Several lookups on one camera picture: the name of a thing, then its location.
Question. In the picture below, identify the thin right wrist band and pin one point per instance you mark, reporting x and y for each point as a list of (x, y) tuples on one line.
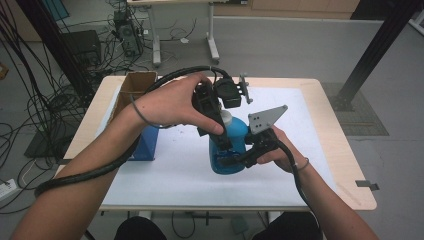
[(305, 164)]

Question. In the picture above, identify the person's right leg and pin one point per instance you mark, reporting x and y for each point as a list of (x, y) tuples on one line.
[(286, 228)]

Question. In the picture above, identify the black metal stand post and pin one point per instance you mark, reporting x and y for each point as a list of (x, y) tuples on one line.
[(50, 33), (376, 46)]

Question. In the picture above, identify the black floor base plate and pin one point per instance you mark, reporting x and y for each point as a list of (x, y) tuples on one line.
[(43, 146)]

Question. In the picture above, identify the person's leg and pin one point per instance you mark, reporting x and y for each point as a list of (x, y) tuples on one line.
[(140, 230), (286, 228)]

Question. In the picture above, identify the black computer tower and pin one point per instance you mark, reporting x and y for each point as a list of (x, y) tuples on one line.
[(128, 36)]

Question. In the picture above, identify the brown cardboard box blue side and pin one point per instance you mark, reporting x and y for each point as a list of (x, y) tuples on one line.
[(135, 83)]

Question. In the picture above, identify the white power strip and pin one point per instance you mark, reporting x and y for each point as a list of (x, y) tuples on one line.
[(7, 190)]

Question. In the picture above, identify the person's right hand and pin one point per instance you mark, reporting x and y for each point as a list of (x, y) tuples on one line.
[(286, 156)]

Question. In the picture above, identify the thin wrist band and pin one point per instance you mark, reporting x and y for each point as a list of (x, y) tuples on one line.
[(141, 115), (305, 164)]

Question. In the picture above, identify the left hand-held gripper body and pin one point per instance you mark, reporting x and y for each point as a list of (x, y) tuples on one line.
[(226, 92)]

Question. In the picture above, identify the blue panel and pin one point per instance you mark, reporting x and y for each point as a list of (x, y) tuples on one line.
[(56, 8)]

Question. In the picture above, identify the white table mat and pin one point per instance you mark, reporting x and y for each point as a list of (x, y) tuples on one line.
[(186, 186)]

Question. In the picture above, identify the thin left wrist band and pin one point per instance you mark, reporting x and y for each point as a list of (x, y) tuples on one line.
[(141, 115)]

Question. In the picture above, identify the person's left hand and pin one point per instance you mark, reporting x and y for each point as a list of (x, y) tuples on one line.
[(170, 103)]

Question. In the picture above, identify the person's left leg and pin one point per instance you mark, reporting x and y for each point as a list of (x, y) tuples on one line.
[(140, 230)]

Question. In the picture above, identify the dark tape strip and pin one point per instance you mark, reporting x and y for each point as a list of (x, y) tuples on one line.
[(61, 162), (366, 184)]

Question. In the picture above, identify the black equipment box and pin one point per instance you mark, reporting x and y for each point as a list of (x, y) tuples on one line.
[(83, 46)]

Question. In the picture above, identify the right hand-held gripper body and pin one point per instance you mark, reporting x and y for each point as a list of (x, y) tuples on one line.
[(265, 118)]

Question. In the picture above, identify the blue bottle with white cap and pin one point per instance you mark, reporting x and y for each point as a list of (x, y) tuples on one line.
[(238, 133)]

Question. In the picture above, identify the wooden cabinet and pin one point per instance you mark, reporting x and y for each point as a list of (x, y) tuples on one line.
[(300, 8)]

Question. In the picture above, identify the white desk with legs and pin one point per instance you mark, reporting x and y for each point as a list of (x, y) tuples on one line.
[(211, 33)]

